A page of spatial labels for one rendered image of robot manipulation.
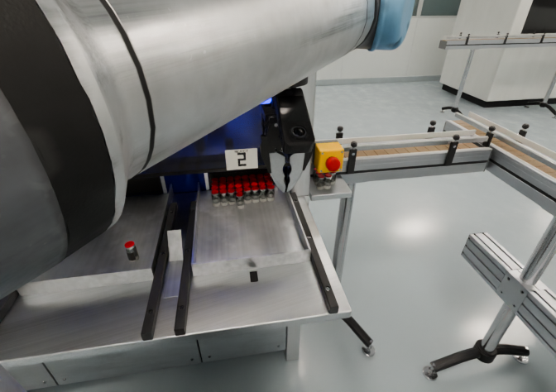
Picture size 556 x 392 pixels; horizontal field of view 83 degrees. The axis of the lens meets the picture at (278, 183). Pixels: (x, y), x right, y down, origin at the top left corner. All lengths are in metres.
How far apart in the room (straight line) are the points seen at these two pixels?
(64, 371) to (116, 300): 0.88
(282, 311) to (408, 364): 1.11
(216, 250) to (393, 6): 0.62
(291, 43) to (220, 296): 0.58
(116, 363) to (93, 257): 0.74
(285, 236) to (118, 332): 0.40
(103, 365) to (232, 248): 0.91
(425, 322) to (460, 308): 0.23
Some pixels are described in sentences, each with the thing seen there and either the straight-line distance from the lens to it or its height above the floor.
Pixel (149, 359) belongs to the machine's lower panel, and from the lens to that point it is 1.50.
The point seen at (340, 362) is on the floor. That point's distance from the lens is 1.63.
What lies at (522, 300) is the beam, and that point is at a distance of 1.42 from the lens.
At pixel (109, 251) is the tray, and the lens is 0.85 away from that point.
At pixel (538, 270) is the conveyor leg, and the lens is 1.38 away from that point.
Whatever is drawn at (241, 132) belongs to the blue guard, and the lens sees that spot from 0.82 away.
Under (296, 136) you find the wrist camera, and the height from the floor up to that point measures 1.23.
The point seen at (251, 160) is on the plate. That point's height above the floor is 1.02.
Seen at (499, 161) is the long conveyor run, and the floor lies 0.90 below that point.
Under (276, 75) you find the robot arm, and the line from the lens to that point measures 0.16.
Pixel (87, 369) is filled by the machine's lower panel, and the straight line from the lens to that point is 1.58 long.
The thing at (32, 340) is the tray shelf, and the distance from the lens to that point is 0.76.
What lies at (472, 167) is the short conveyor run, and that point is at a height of 0.87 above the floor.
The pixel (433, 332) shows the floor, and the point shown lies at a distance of 1.84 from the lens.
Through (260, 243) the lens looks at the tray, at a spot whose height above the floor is 0.88.
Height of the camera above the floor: 1.41
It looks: 32 degrees down
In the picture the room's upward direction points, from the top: straight up
